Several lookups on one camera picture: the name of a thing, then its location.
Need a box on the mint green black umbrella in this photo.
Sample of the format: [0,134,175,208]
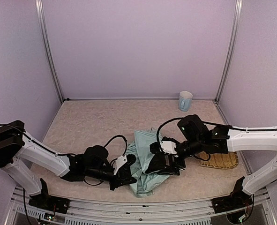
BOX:
[126,127,170,198]

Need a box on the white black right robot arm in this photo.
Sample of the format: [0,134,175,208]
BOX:
[147,114,277,198]

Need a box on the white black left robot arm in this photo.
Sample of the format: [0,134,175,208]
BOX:
[0,120,137,196]

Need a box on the woven bamboo tray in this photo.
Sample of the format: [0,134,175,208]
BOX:
[200,152,239,170]

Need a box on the light blue ceramic mug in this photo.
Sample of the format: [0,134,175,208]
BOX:
[179,91,193,112]

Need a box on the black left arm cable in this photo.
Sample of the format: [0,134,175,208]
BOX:
[103,135,128,157]

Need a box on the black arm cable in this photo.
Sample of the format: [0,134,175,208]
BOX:
[156,117,186,150]
[103,135,128,157]

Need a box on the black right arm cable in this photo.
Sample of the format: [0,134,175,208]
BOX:
[156,117,186,150]

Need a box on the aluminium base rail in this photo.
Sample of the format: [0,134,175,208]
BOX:
[4,185,277,225]

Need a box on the grey aluminium frame post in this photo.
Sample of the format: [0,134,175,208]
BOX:
[215,0,243,105]

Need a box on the grey aluminium left post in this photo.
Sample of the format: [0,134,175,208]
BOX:
[35,0,65,104]

